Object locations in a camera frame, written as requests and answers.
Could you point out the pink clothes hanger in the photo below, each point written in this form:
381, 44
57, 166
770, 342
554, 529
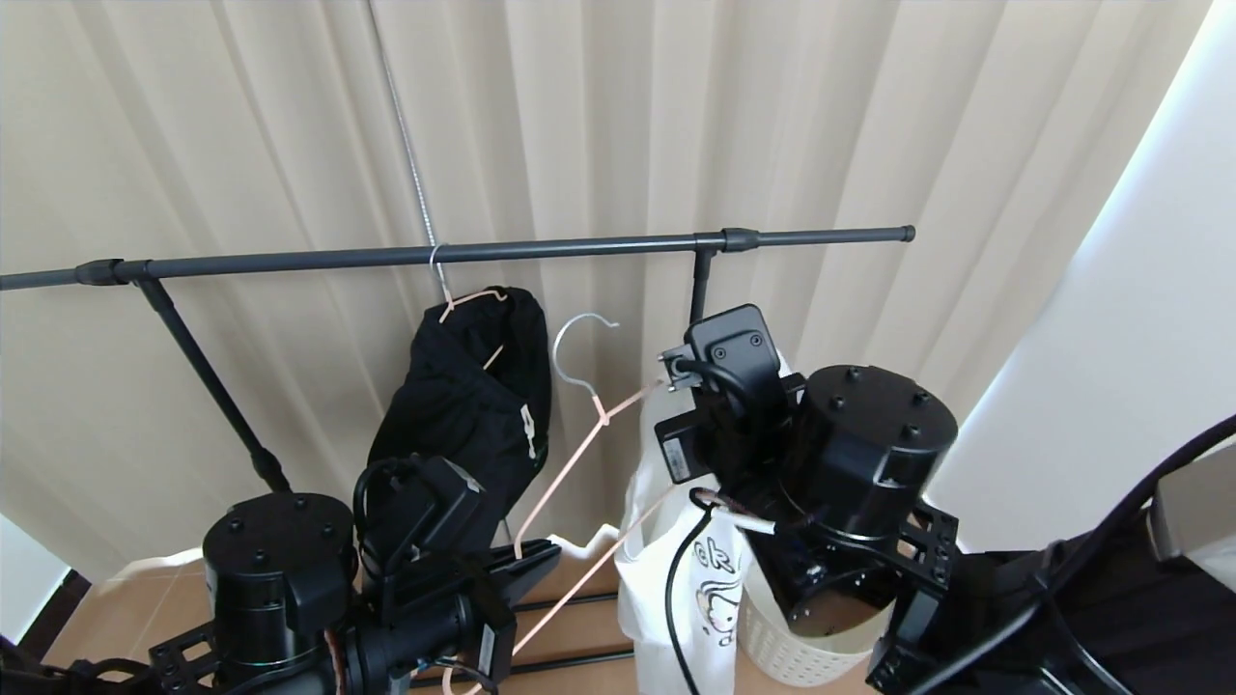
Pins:
570, 463
463, 301

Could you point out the black clothes rack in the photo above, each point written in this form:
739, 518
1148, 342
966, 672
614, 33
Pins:
386, 258

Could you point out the white printed t-shirt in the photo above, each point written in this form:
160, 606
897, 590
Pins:
647, 598

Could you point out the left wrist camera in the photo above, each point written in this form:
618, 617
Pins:
435, 502

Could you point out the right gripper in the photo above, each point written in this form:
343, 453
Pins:
734, 434

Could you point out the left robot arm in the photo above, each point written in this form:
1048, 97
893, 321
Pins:
275, 560

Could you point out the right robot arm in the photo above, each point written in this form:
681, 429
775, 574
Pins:
869, 444

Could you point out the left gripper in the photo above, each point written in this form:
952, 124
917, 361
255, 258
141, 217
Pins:
454, 627

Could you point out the beige curtain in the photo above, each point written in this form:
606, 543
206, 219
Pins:
676, 116

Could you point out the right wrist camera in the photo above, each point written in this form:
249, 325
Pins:
734, 347

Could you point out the black shorts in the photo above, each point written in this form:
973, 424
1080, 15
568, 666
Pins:
454, 415

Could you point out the white laundry basket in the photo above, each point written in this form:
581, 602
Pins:
801, 647

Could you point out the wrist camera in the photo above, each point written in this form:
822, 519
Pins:
734, 347
435, 502

